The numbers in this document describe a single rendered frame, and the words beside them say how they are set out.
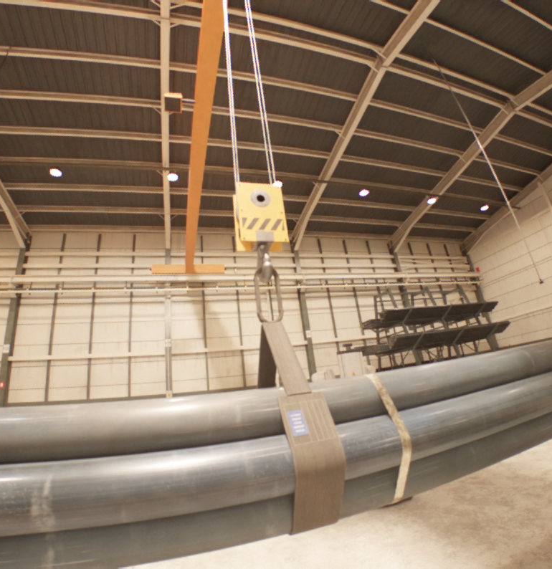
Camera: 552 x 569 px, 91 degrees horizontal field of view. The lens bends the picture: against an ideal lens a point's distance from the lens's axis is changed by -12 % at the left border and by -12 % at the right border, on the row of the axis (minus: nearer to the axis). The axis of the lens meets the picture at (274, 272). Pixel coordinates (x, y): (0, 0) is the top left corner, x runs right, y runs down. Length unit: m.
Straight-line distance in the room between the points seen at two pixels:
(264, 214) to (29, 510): 1.22
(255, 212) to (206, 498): 1.05
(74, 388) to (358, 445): 12.94
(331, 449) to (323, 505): 0.17
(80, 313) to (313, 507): 13.35
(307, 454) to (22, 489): 0.69
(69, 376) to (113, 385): 1.67
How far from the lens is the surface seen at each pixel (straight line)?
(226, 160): 11.86
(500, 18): 11.76
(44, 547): 1.06
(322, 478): 0.96
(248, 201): 1.39
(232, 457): 0.90
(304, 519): 1.05
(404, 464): 1.12
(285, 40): 9.79
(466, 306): 13.81
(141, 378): 13.08
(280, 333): 1.18
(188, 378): 12.98
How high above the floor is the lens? 1.46
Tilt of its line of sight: 20 degrees up
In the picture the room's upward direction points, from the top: 7 degrees counter-clockwise
